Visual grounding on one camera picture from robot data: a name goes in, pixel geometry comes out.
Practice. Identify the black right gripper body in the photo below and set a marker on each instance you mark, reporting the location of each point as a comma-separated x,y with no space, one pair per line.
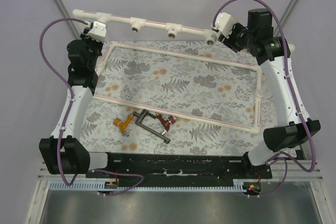
228,42

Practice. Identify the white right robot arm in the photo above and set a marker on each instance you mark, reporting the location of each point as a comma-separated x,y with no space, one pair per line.
294,124

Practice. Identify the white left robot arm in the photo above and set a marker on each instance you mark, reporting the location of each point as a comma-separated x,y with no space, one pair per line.
62,152

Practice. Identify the orange water faucet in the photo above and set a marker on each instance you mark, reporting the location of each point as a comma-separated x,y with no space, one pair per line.
122,125

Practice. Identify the brown water faucet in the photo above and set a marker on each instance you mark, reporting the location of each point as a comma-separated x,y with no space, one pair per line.
166,123

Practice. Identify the dark grey metal faucet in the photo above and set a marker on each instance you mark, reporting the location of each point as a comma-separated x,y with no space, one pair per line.
154,129

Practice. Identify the floral pattern mat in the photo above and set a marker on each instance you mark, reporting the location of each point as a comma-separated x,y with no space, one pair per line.
193,87

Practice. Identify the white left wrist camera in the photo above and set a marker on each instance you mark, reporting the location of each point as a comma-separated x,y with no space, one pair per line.
98,31

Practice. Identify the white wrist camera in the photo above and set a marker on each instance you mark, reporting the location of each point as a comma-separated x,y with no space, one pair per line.
98,31
224,24

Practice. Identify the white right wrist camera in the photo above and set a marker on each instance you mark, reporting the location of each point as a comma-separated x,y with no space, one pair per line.
224,24

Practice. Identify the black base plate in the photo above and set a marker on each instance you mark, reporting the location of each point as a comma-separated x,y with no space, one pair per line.
179,170

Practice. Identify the white slotted cable duct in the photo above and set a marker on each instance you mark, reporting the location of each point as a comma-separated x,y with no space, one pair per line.
86,185

